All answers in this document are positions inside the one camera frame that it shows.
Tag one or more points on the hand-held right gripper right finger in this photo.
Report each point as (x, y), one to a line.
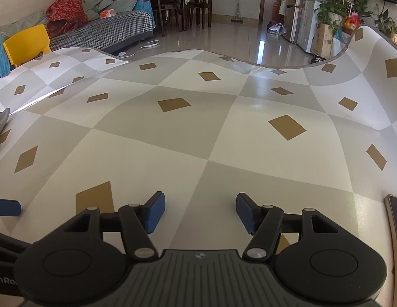
(246, 212)

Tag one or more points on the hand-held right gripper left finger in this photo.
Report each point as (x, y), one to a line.
(155, 211)

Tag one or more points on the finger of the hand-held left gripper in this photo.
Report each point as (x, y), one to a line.
(6, 208)
(9, 243)

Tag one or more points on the grey garment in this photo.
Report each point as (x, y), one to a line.
(0, 128)

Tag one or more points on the blue printed cloth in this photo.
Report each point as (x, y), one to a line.
(0, 60)

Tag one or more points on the yellow plastic chair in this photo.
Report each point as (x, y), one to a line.
(25, 41)

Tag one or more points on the black slipper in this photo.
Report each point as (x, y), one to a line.
(317, 60)

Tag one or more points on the grey-green blanket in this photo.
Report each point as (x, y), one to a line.
(22, 22)

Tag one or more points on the plastic bag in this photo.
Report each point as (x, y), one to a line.
(276, 28)

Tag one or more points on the houndstooth sofa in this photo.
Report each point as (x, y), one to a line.
(105, 28)

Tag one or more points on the cardboard box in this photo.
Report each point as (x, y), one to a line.
(323, 40)

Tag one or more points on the floor broom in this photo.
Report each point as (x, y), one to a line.
(236, 20)

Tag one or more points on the teal garment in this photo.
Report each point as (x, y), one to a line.
(145, 9)

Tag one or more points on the orange packet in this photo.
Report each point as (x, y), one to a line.
(107, 13)

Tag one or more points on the red patterned cloth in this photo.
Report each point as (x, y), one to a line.
(65, 12)

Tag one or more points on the silver refrigerator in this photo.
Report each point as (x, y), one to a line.
(294, 12)

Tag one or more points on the green potted plant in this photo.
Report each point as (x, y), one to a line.
(332, 9)
(385, 22)

